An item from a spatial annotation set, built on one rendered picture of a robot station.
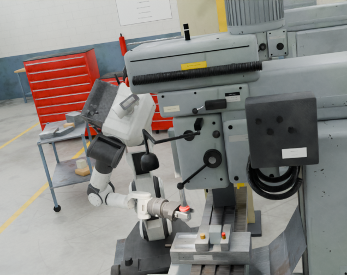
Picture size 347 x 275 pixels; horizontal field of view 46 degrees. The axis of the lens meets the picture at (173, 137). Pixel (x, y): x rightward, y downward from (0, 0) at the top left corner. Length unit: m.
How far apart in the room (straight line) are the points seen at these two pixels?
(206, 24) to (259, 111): 2.12
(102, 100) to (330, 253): 1.17
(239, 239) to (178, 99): 0.73
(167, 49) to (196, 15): 1.85
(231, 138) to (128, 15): 9.62
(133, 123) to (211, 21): 1.57
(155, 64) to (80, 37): 10.08
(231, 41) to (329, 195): 0.62
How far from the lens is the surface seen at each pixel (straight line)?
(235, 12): 1.46
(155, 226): 2.57
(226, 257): 1.85
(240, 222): 2.14
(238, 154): 1.53
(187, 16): 3.30
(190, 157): 1.58
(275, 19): 1.47
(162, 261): 2.54
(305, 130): 1.24
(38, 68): 7.01
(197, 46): 1.43
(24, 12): 12.13
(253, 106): 1.21
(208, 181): 1.61
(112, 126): 1.91
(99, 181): 2.01
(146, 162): 1.60
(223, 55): 1.42
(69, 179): 4.76
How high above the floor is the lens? 2.05
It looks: 19 degrees down
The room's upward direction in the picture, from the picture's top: 9 degrees counter-clockwise
